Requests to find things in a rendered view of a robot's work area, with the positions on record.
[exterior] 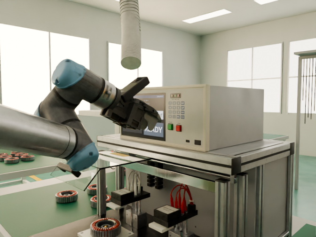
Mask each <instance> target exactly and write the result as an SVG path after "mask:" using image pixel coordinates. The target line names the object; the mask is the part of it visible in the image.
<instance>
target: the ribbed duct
mask: <svg viewBox="0 0 316 237"><path fill-rule="evenodd" d="M119 6H120V19H121V32H122V33H121V61H120V63H121V66H122V67H123V68H125V69H128V70H135V69H138V68H139V67H140V66H141V64H142V57H141V56H142V55H141V29H140V28H141V26H140V16H139V15H140V14H139V1H138V0H119Z"/></svg>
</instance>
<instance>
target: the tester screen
mask: <svg viewBox="0 0 316 237"><path fill-rule="evenodd" d="M133 98H136V99H139V100H141V101H143V102H145V103H146V104H147V105H149V106H151V107H153V108H154V109H155V110H156V111H163V119H162V122H161V123H164V95H135V96H134V97H133ZM122 133H124V134H133V135H140V136H146V137H154V138H160V139H163V137H157V136H150V135H144V130H142V134H141V133H134V132H126V131H122Z"/></svg>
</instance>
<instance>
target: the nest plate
mask: <svg viewBox="0 0 316 237"><path fill-rule="evenodd" d="M78 237H92V236H91V235H90V229H87V230H84V231H82V232H79V233H78ZM116 237H134V233H132V232H130V231H129V230H127V229H125V228H123V227H121V233H120V234H119V235H118V236H116Z"/></svg>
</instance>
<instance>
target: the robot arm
mask: <svg viewBox="0 0 316 237"><path fill-rule="evenodd" d="M51 80H52V83H53V84H54V85H55V86H54V88H53V89H52V90H51V91H50V92H49V94H48V95H47V96H46V97H45V99H44V100H43V101H42V102H40V104H39V106H38V107H37V109H36V111H35V112H34V114H30V113H27V112H24V111H21V110H18V109H14V108H11V107H8V106H5V105H3V104H0V149H1V150H9V151H16V152H22V153H28V154H34V155H41V156H47V157H54V158H61V159H65V160H66V161H67V164H68V165H69V167H70V168H71V170H73V171H82V170H85V169H87V168H89V167H90V166H92V165H93V164H94V163H95V162H96V161H97V160H98V158H99V152H98V150H97V148H96V146H95V143H94V142H93V141H92V139H91V137H90V136H89V134H88V132H87V130H86V129H85V127H84V126H83V124H82V122H81V120H80V119H79V117H78V115H77V114H76V112H75V109H76V108H77V107H78V105H79V104H80V102H81V101H82V100H84V101H86V102H88V103H90V104H92V105H94V106H96V107H98V108H100V109H102V110H101V113H100V115H101V116H103V117H105V118H107V119H109V120H111V121H113V123H115V124H117V125H119V126H121V127H123V128H125V129H126V127H127V128H128V129H132V130H136V129H138V130H140V129H142V130H145V129H146V127H148V129H149V130H150V131H152V130H153V129H154V127H155V125H156V123H157V122H158V123H161V122H162V120H161V117H160V115H159V113H158V112H157V111H156V110H155V109H154V108H153V107H151V106H149V105H147V104H146V103H145V102H143V101H141V100H139V99H136V98H133V97H134V96H135V95H136V94H137V93H139V92H140V91H141V90H142V89H144V88H145V87H146V86H147V85H148V84H150V81H149V79H148V77H137V78H136V79H134V80H133V81H132V82H130V83H129V84H128V85H126V86H125V87H124V88H122V89H121V90H120V89H119V88H117V87H115V85H113V84H112V83H110V82H108V81H107V80H105V79H103V78H102V77H100V76H99V75H97V74H95V73H94V72H92V71H90V70H89V69H87V68H86V67H85V66H83V65H81V64H79V63H77V62H75V61H73V60H71V59H63V60H62V61H61V62H60V63H59V64H58V65H57V66H56V69H55V70H54V72H53V74H52V78H51Z"/></svg>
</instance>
